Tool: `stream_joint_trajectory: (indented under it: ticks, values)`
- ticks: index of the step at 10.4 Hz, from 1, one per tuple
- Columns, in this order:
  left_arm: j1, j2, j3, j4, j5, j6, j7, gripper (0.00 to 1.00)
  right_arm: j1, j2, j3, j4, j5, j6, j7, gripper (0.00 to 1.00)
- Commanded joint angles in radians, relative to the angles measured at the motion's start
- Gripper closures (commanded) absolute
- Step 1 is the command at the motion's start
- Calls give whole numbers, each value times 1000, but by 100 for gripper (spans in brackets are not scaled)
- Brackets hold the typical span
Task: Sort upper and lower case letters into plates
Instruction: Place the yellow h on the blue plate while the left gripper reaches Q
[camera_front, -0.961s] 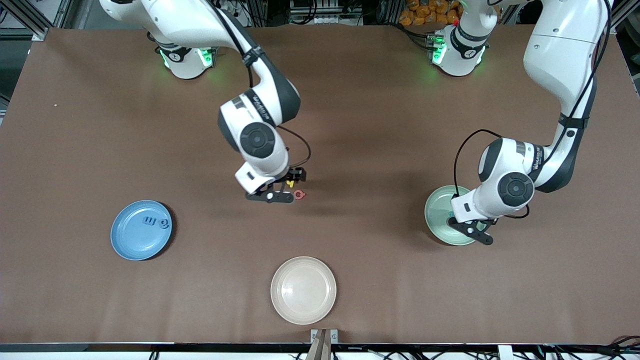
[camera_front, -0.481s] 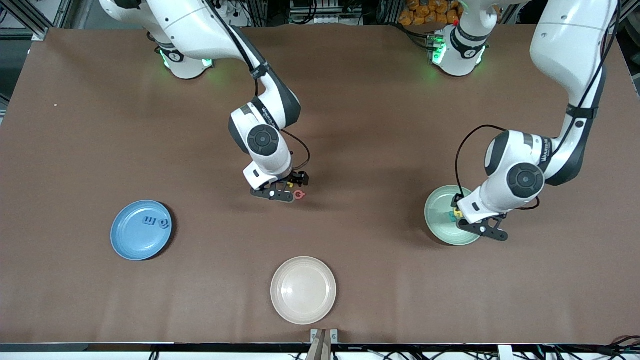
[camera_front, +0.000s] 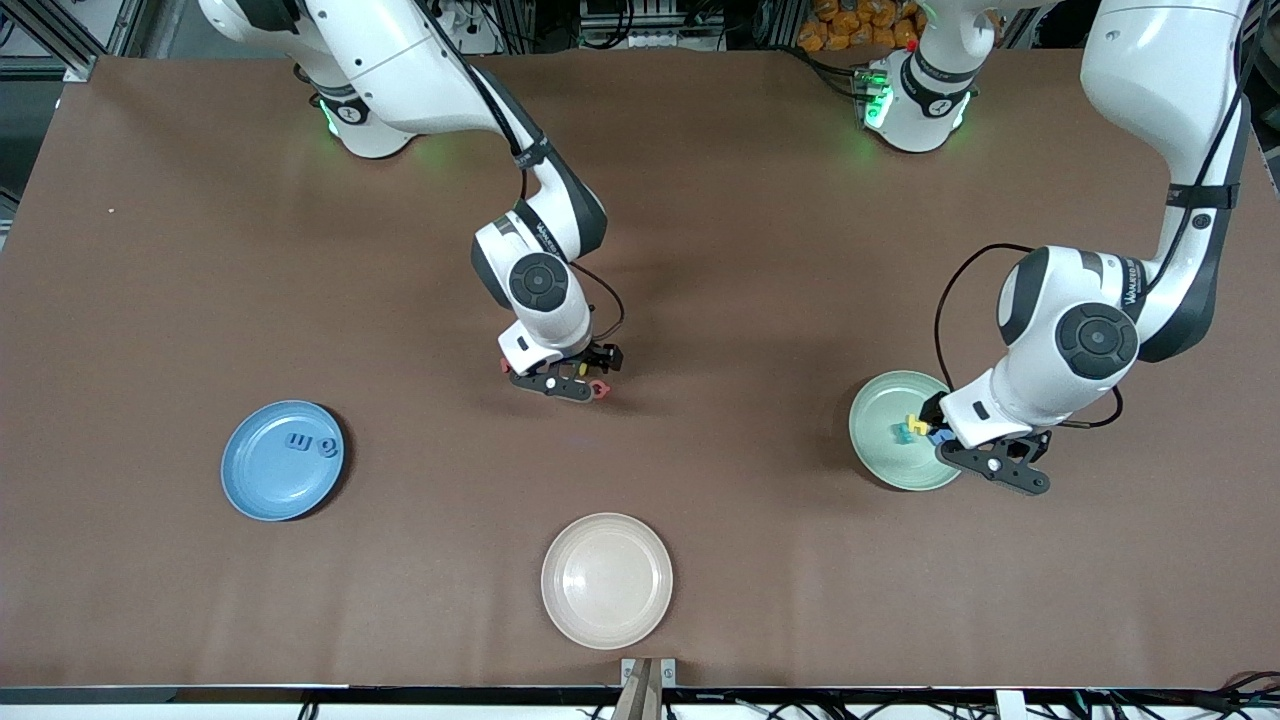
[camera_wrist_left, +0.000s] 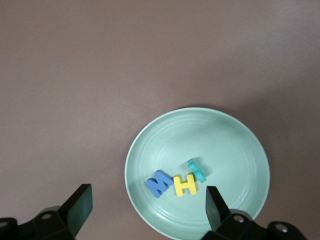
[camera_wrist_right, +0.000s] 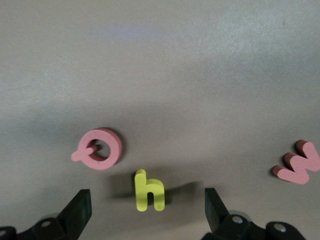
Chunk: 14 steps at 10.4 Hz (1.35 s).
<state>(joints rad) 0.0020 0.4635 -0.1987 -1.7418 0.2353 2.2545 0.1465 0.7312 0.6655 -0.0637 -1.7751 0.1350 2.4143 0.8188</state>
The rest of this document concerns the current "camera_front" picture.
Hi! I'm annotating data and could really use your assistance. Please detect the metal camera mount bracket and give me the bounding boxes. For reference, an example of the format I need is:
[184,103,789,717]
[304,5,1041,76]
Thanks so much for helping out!
[612,657,679,720]

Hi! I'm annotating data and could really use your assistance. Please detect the orange snack bag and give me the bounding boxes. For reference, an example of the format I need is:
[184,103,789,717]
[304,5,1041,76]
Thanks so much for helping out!
[797,0,926,53]

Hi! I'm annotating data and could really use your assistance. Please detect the white power strip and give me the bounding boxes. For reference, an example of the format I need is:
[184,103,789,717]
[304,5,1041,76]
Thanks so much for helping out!
[445,0,501,56]

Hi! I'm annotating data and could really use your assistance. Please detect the beige plate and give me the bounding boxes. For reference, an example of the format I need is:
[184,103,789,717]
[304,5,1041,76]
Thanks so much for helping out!
[540,512,674,651]

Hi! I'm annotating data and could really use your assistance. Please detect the aluminium frame profile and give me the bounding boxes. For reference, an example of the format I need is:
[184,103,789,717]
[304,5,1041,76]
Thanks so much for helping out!
[0,0,151,83]

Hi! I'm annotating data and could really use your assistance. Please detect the blue plate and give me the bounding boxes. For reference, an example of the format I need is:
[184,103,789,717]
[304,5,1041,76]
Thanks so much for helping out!
[220,400,346,523]

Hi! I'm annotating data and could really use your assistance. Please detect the brown table cover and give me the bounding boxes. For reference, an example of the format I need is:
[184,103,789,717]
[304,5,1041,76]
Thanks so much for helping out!
[0,45,1280,691]

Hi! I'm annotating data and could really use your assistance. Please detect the pale green plate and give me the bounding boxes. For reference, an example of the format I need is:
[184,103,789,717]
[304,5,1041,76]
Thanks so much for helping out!
[848,370,966,492]

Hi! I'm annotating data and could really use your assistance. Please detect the tangled black floor cables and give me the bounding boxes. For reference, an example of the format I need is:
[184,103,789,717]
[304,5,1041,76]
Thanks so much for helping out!
[1040,670,1280,720]

